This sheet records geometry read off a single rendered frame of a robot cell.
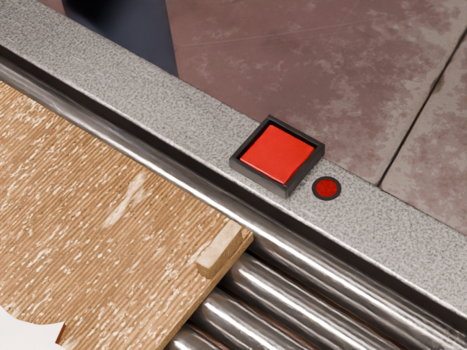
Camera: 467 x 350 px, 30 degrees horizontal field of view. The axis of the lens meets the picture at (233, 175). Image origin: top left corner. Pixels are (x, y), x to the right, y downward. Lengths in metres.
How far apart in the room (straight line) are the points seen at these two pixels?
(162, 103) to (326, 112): 1.19
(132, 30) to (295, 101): 0.84
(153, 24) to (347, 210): 0.65
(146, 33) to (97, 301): 0.69
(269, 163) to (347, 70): 1.35
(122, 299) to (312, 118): 1.37
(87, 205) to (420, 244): 0.35
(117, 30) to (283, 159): 0.57
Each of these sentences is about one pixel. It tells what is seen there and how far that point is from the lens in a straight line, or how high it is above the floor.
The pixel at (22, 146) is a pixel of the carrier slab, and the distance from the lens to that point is 1.00.
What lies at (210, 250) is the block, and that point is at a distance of 0.85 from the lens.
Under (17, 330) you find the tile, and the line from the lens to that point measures 0.87.
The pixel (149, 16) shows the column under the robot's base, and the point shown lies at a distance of 1.45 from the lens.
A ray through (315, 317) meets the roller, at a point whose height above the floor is 0.92.
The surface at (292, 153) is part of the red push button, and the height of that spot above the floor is 0.93.
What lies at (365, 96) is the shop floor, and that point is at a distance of 2.22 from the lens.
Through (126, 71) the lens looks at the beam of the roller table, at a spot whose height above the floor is 0.91.
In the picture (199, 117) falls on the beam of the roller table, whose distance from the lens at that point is 1.01.
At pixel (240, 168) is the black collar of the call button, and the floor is 0.93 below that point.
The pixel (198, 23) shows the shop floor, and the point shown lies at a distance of 2.41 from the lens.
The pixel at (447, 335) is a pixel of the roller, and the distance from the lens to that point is 0.86.
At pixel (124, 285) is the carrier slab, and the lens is 0.87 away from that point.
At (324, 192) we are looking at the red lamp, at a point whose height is 0.92.
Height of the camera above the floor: 1.69
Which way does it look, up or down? 55 degrees down
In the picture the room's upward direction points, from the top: 6 degrees counter-clockwise
